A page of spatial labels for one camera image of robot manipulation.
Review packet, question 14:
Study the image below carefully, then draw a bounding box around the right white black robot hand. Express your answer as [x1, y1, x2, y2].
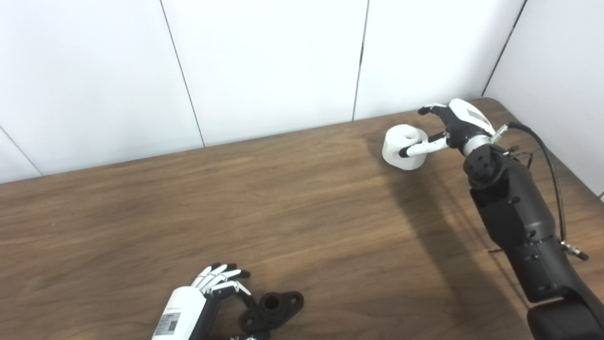
[399, 98, 497, 158]

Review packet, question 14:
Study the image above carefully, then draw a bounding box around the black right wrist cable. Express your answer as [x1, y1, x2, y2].
[491, 122, 590, 261]

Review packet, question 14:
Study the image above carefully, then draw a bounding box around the round white piece with hole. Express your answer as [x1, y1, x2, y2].
[381, 125, 429, 170]

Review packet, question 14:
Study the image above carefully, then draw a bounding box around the black flanged holder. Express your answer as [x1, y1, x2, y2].
[240, 291, 305, 333]

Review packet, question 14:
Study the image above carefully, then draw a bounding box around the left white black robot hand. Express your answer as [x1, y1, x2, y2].
[151, 263, 272, 340]

